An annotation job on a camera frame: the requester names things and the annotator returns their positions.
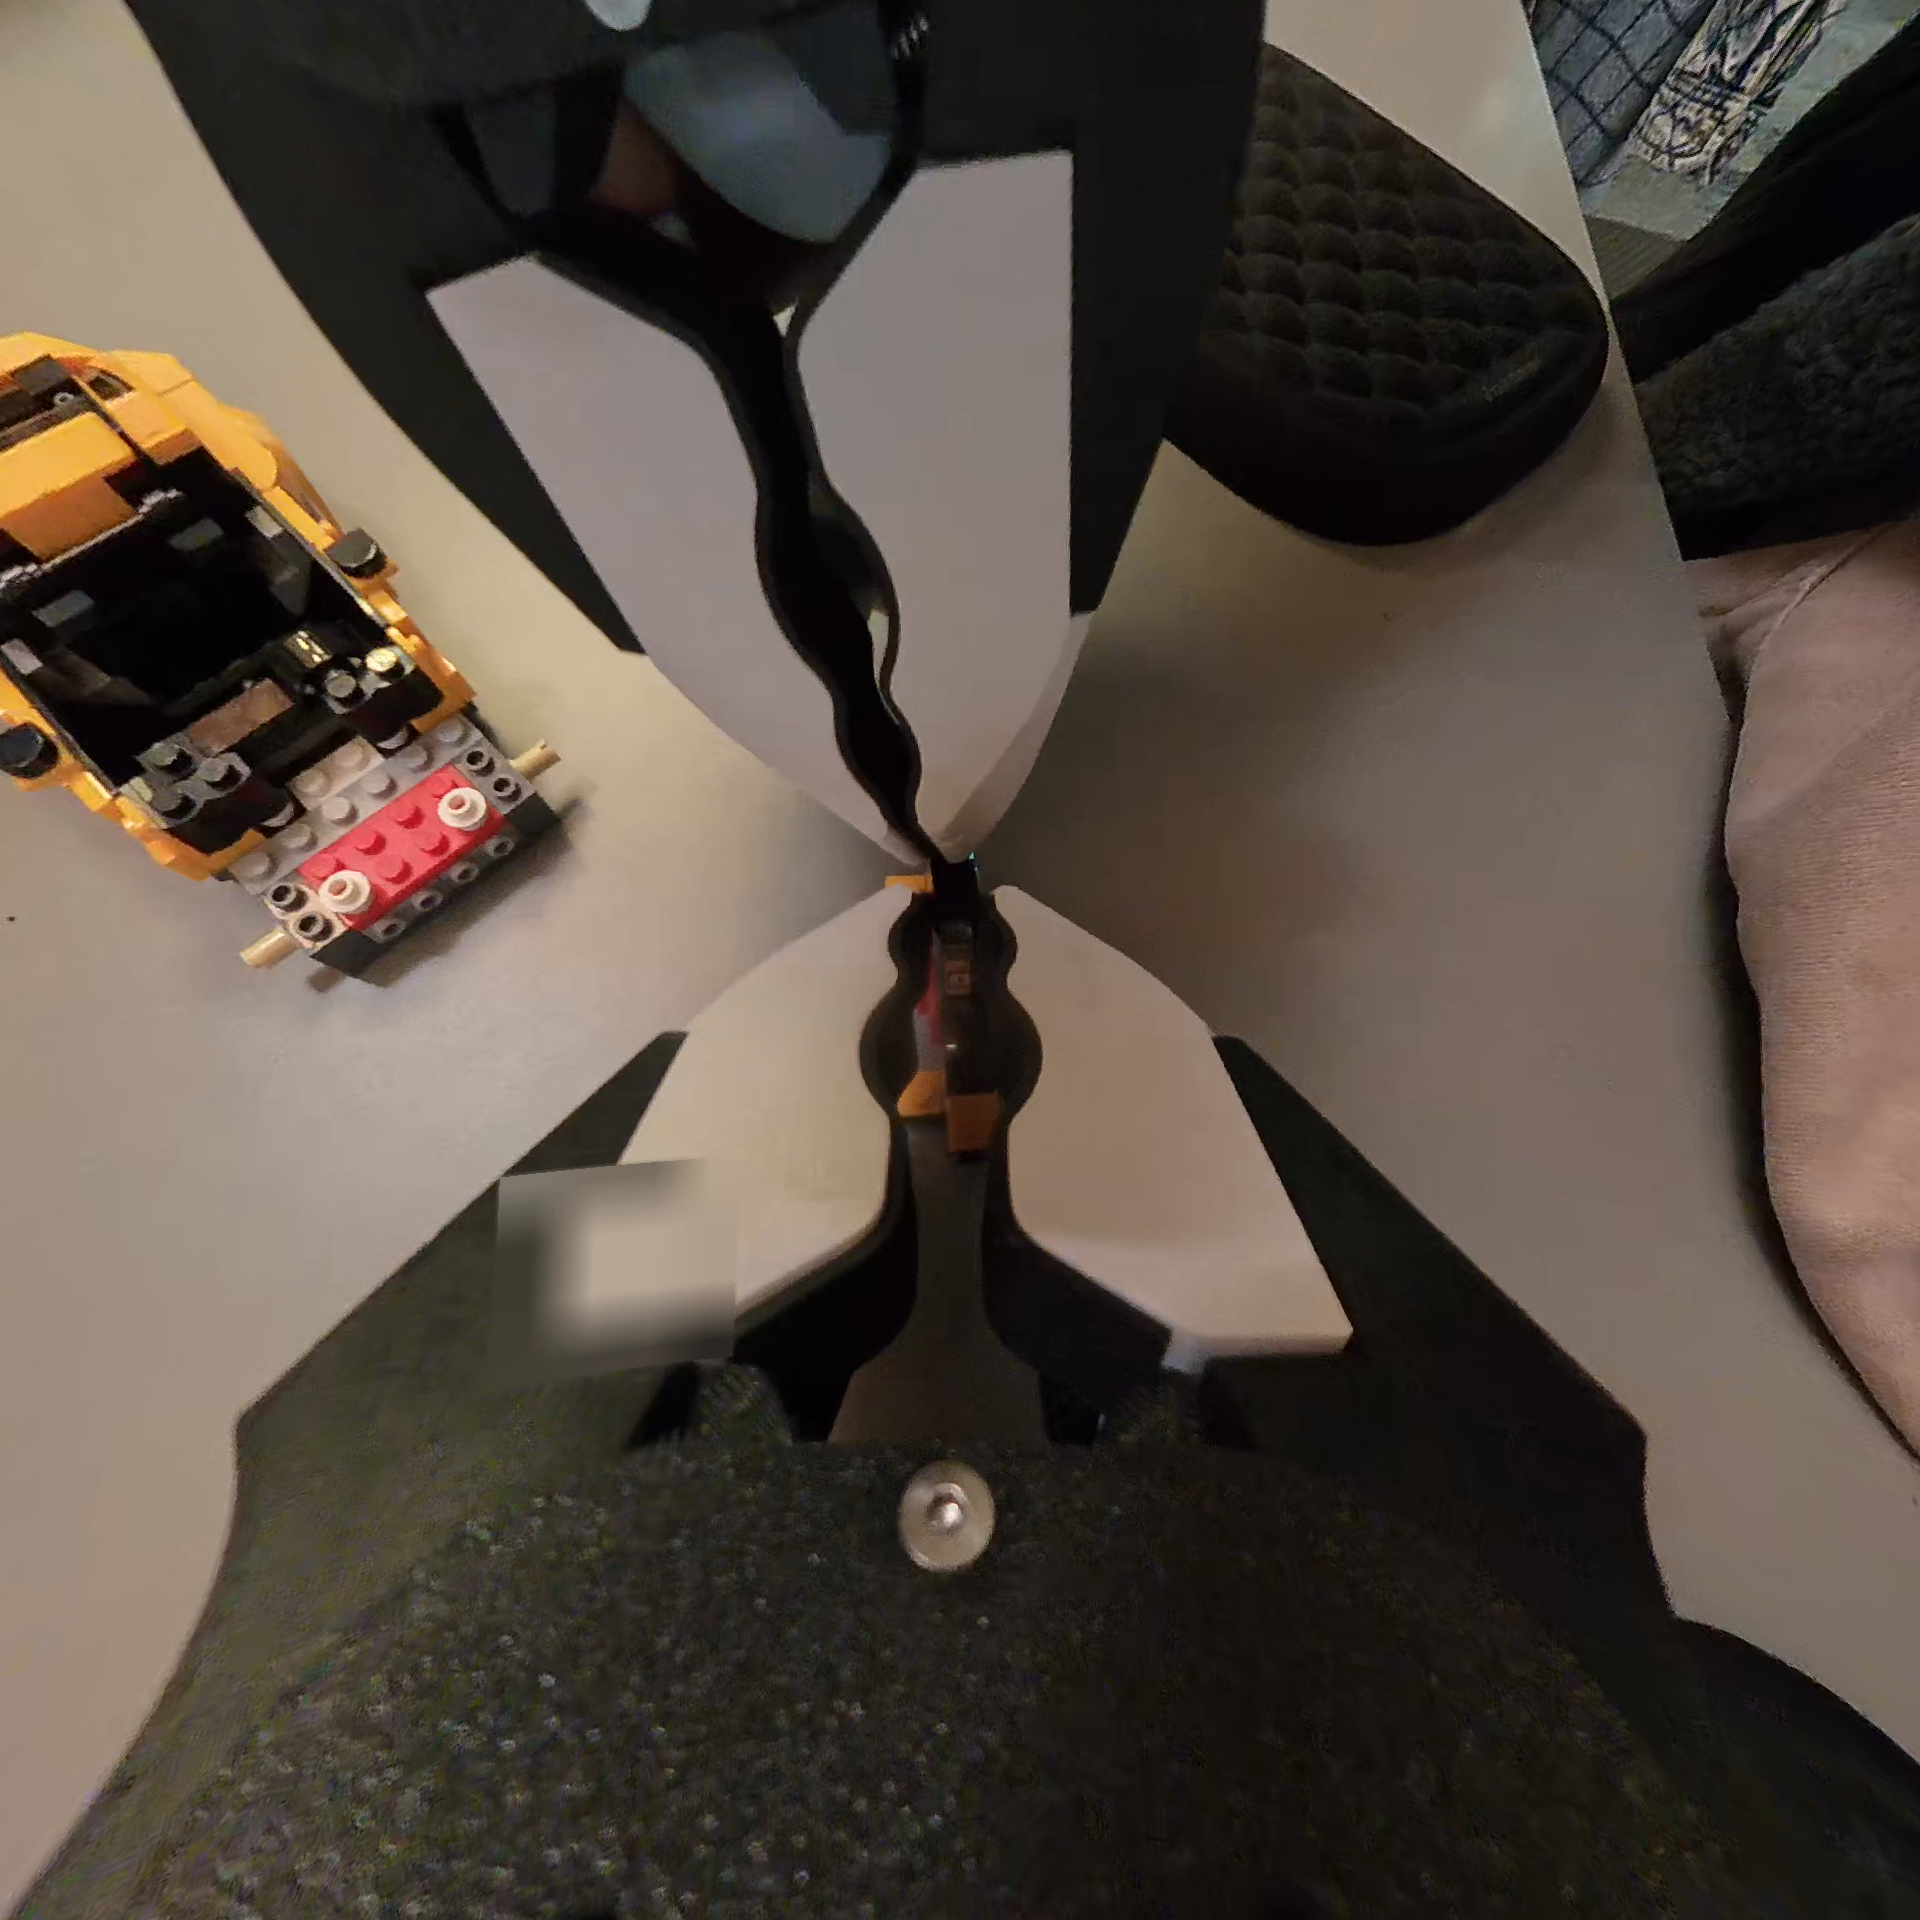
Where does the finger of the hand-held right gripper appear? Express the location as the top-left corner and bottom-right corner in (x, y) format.
(785, 147), (1097, 865)
(424, 253), (936, 865)

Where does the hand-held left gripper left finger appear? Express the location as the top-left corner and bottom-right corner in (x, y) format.
(634, 888), (920, 1333)

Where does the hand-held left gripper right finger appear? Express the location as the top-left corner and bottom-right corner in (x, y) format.
(983, 886), (1357, 1375)

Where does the red white orange lego strip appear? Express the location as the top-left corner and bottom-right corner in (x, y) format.
(884, 853), (1005, 1168)

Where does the orange lego car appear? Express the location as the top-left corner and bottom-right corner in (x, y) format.
(0, 331), (583, 989)

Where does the person's black fleece jacket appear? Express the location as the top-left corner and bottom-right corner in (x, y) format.
(1613, 15), (1920, 564)

